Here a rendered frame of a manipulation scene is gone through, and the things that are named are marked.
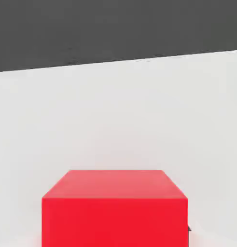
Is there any small red cube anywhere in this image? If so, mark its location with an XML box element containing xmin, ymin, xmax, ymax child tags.
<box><xmin>41</xmin><ymin>169</ymin><xmax>189</xmax><ymax>247</ymax></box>

